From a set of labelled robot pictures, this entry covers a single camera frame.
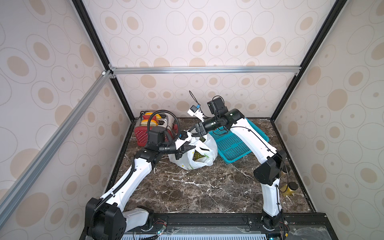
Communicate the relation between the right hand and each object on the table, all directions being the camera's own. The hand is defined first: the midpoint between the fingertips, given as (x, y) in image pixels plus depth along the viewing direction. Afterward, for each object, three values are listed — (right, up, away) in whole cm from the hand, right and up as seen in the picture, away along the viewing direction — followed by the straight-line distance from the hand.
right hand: (185, 139), depth 70 cm
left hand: (+5, -3, +1) cm, 6 cm away
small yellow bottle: (+55, -25, +6) cm, 60 cm away
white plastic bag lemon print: (+9, -8, +3) cm, 12 cm away
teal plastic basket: (+29, -8, +33) cm, 44 cm away
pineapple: (+6, -8, +4) cm, 11 cm away
